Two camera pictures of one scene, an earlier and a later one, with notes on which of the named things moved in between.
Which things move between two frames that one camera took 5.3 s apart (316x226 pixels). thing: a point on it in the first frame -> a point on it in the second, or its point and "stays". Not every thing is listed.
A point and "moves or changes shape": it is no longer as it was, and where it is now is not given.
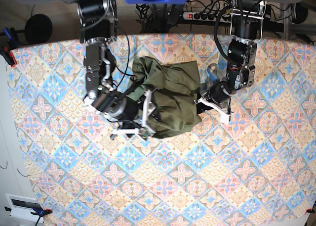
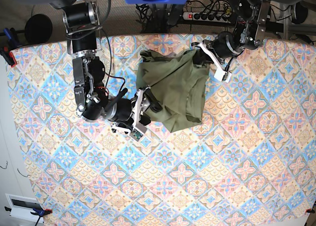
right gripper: [206, 102] -> [209, 46]
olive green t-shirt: [169, 92] moves or changes shape
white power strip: [208, 17] stays
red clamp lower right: [310, 210] stays
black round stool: [38, 28] stays
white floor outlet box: [22, 206] stays
